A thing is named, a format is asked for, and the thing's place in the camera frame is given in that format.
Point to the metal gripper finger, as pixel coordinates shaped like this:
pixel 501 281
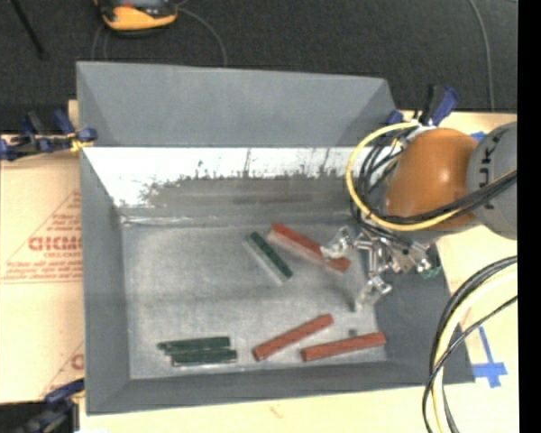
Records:
pixel 375 287
pixel 341 241

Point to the red-brown flat block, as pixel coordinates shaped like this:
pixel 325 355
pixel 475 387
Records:
pixel 297 241
pixel 342 346
pixel 293 336

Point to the dark green flat block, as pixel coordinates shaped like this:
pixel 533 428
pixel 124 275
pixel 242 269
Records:
pixel 205 356
pixel 194 344
pixel 270 256

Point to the grey metal bin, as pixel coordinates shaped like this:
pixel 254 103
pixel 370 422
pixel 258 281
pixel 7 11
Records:
pixel 207 287

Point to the brown cardboard board, red print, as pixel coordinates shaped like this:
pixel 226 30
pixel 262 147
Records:
pixel 36 323

